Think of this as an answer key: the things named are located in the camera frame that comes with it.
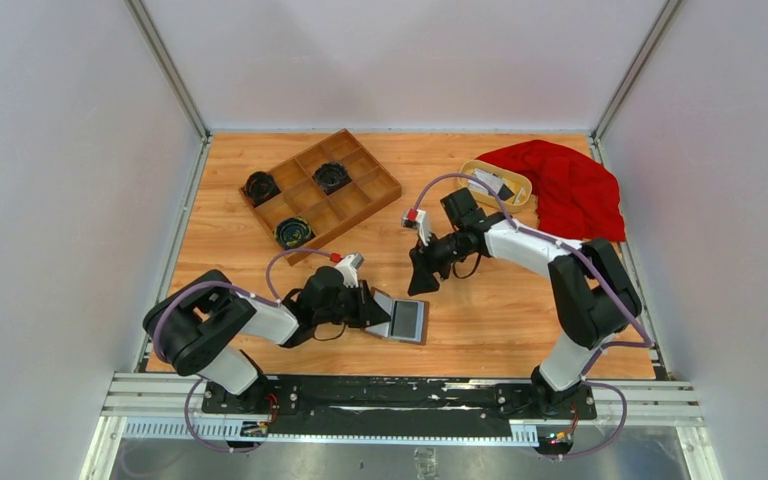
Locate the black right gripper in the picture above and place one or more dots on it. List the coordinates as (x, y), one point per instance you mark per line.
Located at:
(426, 263)

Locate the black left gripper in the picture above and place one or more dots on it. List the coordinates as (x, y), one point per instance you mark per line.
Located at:
(367, 311)

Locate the brown leather card holder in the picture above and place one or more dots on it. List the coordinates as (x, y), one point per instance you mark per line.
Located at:
(407, 321)

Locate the black credit card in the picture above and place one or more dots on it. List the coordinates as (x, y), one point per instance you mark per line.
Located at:
(505, 193)

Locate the white credit card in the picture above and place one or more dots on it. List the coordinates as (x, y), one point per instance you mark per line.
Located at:
(483, 182)

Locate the beige oval tray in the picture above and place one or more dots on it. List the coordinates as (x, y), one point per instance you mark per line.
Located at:
(521, 185)

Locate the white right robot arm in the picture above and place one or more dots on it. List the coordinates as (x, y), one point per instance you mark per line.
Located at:
(593, 294)

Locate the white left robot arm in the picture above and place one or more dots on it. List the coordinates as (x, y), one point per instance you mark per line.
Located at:
(192, 330)

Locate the brown wooden compartment tray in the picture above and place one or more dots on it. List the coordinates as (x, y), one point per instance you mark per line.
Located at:
(319, 194)

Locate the red cloth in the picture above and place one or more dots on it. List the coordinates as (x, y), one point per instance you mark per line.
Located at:
(577, 198)

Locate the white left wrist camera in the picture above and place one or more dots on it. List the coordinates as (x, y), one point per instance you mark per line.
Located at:
(348, 267)

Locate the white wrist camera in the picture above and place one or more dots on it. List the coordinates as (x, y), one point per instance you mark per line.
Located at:
(348, 267)
(416, 219)

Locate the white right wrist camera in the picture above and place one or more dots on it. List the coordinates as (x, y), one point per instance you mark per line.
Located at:
(416, 219)

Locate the right aluminium corner post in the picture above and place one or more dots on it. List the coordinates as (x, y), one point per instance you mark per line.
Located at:
(660, 26)

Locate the aluminium corner post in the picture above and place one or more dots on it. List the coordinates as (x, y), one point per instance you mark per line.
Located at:
(152, 36)
(660, 26)

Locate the aluminium table edge rail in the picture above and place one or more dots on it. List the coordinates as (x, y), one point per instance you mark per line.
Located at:
(171, 251)

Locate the slotted cable duct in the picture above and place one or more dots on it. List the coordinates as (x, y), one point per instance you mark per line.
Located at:
(216, 430)

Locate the left aluminium corner post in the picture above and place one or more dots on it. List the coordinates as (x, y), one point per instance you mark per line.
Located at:
(152, 36)

